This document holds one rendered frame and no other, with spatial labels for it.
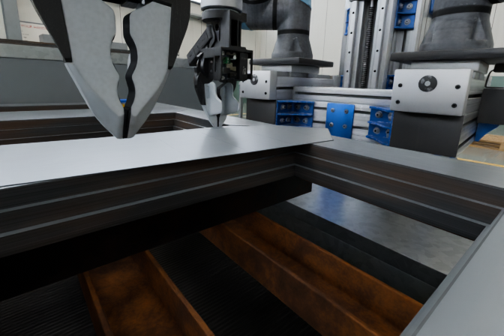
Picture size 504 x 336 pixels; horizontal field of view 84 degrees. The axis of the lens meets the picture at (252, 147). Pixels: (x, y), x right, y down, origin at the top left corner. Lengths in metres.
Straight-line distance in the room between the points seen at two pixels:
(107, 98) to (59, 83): 1.00
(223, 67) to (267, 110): 0.45
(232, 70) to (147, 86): 0.33
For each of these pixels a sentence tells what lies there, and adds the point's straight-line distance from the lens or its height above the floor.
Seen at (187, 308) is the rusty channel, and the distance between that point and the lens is 0.34.
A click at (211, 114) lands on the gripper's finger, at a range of 0.55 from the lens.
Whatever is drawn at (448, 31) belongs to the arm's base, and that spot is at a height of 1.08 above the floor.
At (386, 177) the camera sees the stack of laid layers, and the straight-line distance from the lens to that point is 0.38.
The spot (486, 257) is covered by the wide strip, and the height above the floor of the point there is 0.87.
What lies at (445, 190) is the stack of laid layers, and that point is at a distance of 0.36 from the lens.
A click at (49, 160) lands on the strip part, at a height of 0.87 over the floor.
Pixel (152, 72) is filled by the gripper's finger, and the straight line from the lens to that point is 0.20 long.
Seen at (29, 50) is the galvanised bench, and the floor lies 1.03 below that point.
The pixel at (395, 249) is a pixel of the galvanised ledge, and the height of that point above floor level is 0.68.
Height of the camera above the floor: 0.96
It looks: 13 degrees down
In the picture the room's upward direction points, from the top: 2 degrees clockwise
